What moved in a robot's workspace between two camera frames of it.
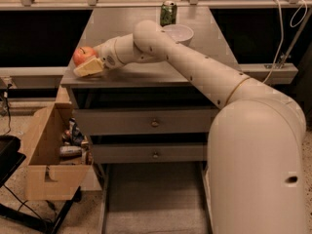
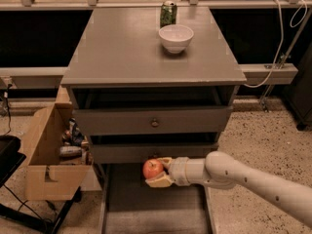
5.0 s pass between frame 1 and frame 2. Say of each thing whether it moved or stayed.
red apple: moved
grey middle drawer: stayed
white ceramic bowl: stayed
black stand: stayed
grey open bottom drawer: stayed
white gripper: moved
